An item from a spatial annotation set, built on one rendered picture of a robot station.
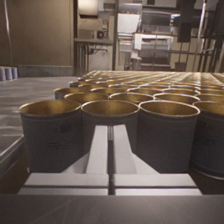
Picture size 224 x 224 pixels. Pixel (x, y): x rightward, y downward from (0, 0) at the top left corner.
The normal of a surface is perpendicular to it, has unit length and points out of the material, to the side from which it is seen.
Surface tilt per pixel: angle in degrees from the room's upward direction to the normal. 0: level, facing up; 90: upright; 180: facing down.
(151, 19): 90
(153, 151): 91
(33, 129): 91
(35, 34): 90
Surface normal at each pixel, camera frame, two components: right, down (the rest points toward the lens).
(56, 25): 0.03, 0.29
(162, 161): -0.25, 0.27
